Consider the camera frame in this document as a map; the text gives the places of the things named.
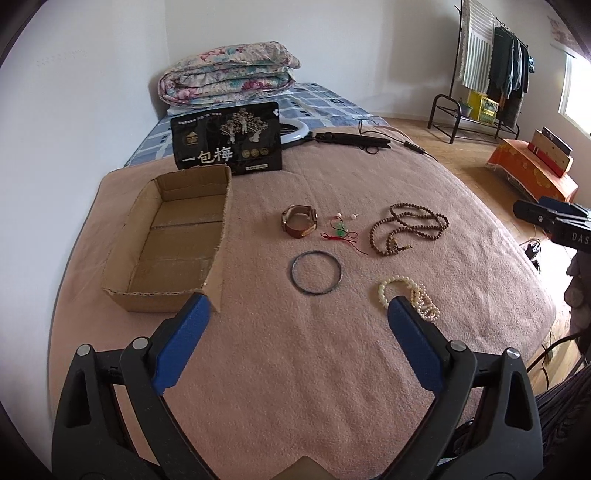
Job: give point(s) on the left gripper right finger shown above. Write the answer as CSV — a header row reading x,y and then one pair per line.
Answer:
x,y
483,422

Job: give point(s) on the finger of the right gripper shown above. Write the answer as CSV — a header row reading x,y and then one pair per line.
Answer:
x,y
562,207
533,213

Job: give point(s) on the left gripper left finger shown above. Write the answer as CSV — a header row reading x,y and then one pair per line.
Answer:
x,y
90,437

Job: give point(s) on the dark blue bangle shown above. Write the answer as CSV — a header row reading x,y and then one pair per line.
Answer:
x,y
315,273

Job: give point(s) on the red strap wristwatch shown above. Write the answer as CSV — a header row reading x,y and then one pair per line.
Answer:
x,y
299,220

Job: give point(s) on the orange cloth covered box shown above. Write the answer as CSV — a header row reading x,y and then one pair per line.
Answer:
x,y
521,166

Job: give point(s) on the stacked books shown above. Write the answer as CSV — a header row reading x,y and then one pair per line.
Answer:
x,y
552,151

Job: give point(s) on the window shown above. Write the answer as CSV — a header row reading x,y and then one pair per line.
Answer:
x,y
575,103

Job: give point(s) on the yellow box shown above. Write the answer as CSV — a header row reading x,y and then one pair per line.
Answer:
x,y
483,109

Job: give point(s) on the black metal shoe rack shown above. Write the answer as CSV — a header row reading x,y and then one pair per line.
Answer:
x,y
460,123

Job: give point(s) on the black clothes rack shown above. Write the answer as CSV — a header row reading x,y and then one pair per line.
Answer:
x,y
461,46

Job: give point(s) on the hanging clothes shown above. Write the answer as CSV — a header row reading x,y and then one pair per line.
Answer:
x,y
498,60

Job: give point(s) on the cardboard box tray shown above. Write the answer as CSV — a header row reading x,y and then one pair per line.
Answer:
x,y
172,242

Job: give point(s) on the pink blanket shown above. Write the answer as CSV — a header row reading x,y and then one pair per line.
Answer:
x,y
279,375

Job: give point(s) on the blue plaid bed sheet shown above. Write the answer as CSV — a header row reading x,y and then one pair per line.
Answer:
x,y
311,103

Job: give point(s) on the black snack bag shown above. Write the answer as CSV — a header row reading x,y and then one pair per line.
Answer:
x,y
244,138

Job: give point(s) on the folded floral quilt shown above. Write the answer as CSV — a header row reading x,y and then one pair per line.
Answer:
x,y
235,73

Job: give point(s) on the white ring light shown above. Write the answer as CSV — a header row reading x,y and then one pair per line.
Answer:
x,y
294,133

